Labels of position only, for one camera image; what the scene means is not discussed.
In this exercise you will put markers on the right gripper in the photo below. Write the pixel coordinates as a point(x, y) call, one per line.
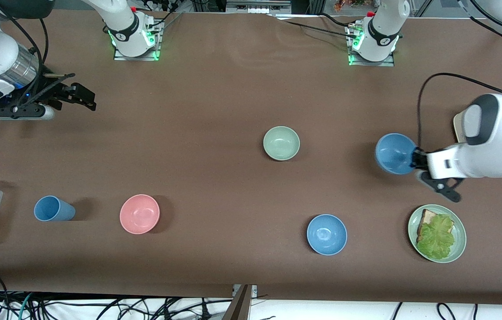
point(57, 91)

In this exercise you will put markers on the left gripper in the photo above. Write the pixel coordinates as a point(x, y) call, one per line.
point(419, 159)

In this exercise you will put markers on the blue bowl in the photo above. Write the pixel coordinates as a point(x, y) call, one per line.
point(394, 154)
point(327, 234)

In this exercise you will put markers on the light green bowl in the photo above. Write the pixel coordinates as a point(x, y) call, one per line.
point(281, 143)

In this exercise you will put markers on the pink bowl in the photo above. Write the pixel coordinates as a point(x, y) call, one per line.
point(140, 214)

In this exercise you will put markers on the bread slice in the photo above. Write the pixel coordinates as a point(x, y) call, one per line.
point(428, 218)

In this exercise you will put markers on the green lettuce leaf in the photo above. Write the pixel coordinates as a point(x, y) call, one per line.
point(437, 240)

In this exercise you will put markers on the light green plate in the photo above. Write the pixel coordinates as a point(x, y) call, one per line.
point(460, 240)

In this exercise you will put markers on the blue cup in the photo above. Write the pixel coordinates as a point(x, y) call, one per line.
point(51, 209)

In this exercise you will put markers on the brown table cover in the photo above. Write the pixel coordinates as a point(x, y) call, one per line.
point(215, 98)

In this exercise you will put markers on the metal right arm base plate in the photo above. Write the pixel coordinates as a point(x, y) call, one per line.
point(144, 57)

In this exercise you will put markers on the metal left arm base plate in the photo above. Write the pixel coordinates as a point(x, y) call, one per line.
point(386, 63)

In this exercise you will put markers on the aluminium table bracket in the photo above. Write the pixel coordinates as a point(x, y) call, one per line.
point(254, 291)

